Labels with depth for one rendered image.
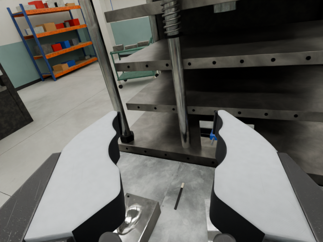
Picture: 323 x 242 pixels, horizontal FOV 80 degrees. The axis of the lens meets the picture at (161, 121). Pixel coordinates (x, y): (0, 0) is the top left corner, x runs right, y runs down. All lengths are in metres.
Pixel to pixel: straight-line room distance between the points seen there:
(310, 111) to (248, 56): 0.35
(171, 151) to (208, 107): 0.34
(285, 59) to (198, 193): 0.65
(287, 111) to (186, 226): 0.65
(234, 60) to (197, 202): 0.62
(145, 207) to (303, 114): 0.77
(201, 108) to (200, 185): 0.38
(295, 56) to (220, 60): 0.27
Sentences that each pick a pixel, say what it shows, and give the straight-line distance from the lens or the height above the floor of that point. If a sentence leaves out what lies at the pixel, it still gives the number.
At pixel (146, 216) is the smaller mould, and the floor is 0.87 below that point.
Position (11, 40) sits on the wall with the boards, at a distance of 7.72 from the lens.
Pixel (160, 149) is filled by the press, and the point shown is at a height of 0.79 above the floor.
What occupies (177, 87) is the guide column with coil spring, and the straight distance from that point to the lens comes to 0.97.
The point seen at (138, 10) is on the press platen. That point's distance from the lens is 1.05.
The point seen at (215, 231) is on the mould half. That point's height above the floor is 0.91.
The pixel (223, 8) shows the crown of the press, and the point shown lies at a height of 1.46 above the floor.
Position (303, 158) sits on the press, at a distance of 1.17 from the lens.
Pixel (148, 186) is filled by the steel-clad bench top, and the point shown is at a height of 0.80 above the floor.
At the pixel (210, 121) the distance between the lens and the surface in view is 1.06.
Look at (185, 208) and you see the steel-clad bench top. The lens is 0.88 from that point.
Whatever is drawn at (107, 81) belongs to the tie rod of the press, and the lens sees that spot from 1.15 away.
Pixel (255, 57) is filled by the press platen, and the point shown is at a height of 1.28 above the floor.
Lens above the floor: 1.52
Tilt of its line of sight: 30 degrees down
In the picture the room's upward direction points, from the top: 11 degrees counter-clockwise
